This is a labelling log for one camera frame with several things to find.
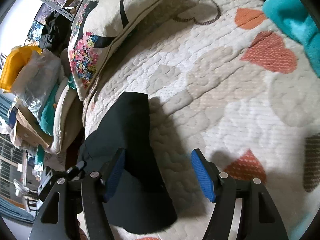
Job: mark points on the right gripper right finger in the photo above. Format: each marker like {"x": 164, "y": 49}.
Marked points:
{"x": 245, "y": 204}

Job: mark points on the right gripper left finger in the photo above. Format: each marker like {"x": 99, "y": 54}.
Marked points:
{"x": 57, "y": 218}

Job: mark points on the black pants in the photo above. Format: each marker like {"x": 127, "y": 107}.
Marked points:
{"x": 141, "y": 203}

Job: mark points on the brown cardboard boxes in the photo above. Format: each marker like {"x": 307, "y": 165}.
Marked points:
{"x": 26, "y": 130}

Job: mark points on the teal cloth on cushion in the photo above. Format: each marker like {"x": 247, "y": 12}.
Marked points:
{"x": 48, "y": 113}

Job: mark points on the beige cushion pad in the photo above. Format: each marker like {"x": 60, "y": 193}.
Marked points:
{"x": 67, "y": 119}

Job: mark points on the clear plastic bag bundle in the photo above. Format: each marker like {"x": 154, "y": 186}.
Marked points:
{"x": 36, "y": 80}

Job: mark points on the yellow bag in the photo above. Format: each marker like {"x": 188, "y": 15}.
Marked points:
{"x": 15, "y": 61}

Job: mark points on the heart pattern quilt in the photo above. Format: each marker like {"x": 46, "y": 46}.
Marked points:
{"x": 221, "y": 77}

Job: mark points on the metal shelf rack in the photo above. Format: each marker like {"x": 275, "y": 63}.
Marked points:
{"x": 50, "y": 5}

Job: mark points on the floral lady print pillow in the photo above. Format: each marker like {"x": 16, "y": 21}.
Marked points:
{"x": 98, "y": 29}

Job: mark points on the teal fleece blanket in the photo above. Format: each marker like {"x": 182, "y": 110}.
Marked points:
{"x": 293, "y": 19}

